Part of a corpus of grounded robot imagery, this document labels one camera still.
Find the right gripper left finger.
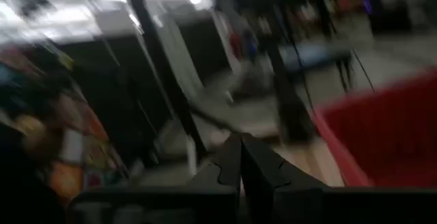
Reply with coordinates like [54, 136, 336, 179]
[70, 133, 242, 224]

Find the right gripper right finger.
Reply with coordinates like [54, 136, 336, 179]
[241, 133, 437, 224]

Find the red plastic bin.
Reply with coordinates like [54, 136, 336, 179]
[311, 67, 437, 188]

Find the black upright pole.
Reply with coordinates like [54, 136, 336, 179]
[121, 0, 208, 165]

